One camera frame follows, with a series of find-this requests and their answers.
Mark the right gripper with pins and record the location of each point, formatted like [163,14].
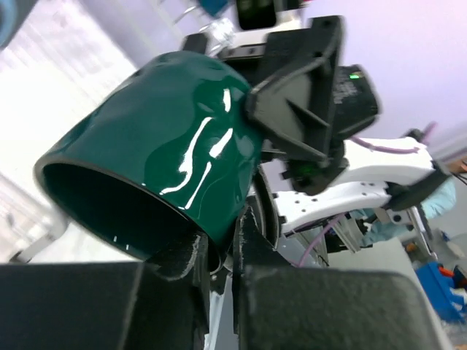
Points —
[295,92]

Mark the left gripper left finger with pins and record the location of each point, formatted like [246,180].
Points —
[161,304]

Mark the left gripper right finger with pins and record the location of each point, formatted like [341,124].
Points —
[278,306]

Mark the dark green mug front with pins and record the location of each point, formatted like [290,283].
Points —
[166,154]

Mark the light blue mug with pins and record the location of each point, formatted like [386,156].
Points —
[13,15]

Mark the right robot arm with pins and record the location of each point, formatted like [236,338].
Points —
[395,174]

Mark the metal dish rack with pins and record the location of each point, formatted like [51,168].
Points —
[213,23]

